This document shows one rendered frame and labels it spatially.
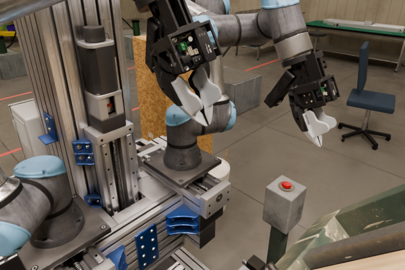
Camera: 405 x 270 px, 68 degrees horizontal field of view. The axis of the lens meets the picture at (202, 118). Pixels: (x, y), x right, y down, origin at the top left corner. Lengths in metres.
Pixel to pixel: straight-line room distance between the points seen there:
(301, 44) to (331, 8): 7.45
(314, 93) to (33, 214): 0.68
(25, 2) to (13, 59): 5.69
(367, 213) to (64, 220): 0.94
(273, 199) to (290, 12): 0.81
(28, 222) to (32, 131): 0.55
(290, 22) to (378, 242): 0.58
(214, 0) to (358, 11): 6.93
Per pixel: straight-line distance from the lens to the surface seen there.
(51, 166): 0.86
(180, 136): 1.09
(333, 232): 1.22
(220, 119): 1.12
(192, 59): 0.43
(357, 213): 1.20
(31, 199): 0.82
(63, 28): 0.97
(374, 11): 7.82
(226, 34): 0.72
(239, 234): 2.36
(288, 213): 1.28
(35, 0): 0.69
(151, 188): 1.23
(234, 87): 3.82
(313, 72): 0.68
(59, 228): 0.95
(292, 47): 0.68
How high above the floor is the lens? 1.71
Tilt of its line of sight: 26 degrees down
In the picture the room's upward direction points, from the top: straight up
